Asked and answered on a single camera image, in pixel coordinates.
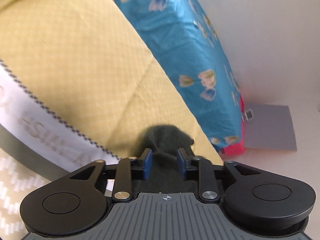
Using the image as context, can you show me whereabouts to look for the small clear box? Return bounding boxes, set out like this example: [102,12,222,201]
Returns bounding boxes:
[243,109,254,121]

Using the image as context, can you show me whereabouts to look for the dark green knit sweater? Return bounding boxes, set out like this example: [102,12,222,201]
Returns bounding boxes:
[132,125,197,194]

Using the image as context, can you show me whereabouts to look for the red bed cover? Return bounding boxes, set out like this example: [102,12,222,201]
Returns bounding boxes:
[220,96,245,156]

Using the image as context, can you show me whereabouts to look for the blue floral bedsheet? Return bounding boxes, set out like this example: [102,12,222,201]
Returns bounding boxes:
[115,0,241,150]

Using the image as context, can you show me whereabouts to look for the grey floor mat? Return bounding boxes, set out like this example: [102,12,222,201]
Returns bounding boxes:
[244,103,297,151]

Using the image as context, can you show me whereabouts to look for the yellow patterned bed quilt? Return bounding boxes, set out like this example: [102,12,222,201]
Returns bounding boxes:
[0,0,225,240]

